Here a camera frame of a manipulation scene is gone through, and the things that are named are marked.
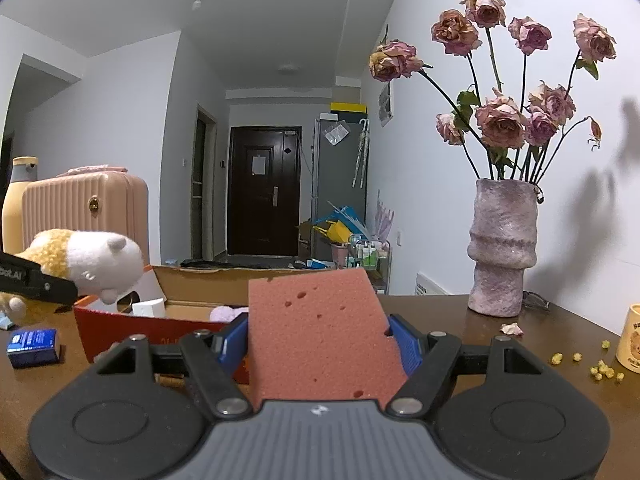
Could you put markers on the small blue box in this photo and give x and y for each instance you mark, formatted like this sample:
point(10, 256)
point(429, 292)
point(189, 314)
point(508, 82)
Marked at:
point(31, 348)

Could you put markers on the dark entrance door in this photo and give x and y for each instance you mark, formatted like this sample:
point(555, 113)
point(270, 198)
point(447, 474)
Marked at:
point(264, 191)

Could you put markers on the grey refrigerator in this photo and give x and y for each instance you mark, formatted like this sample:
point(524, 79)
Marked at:
point(333, 167)

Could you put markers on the white yellow plush toy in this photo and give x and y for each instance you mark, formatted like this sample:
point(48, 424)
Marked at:
point(101, 264)

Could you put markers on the white foam wedge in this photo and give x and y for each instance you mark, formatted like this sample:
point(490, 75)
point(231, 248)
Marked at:
point(153, 308)

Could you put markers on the pink textured vase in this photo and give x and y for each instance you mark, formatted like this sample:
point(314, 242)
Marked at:
point(503, 239)

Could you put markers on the beige water bottle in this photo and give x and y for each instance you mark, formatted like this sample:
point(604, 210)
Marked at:
point(24, 172)

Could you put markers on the beige printed mug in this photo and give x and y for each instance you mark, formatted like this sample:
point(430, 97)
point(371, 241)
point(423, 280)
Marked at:
point(628, 349)

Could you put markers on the wire storage cart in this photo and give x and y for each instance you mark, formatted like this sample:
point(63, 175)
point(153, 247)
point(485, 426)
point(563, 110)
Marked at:
point(375, 258)

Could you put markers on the yellow box on refrigerator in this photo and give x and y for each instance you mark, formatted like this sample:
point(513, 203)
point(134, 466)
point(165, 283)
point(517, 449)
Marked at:
point(342, 107)

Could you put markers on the pink ribbed suitcase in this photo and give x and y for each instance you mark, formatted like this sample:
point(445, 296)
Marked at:
point(110, 201)

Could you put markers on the lilac fluffy plush tube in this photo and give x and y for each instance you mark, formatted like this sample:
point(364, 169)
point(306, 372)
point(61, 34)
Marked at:
point(225, 314)

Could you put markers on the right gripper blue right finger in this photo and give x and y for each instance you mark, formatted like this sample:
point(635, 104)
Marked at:
point(410, 343)

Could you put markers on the red cardboard pumpkin box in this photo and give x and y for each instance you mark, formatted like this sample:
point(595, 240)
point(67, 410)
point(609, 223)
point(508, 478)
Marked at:
point(189, 297)

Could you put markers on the dried pink rose bouquet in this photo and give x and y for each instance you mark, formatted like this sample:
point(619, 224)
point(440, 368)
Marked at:
point(520, 136)

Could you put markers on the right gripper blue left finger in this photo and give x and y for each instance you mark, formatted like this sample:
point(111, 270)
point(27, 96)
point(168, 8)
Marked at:
point(230, 344)

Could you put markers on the fallen rose petal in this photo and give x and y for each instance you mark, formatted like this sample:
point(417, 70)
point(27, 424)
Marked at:
point(512, 329)

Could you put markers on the pink sponge block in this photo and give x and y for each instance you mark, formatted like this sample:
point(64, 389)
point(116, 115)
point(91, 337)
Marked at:
point(320, 336)

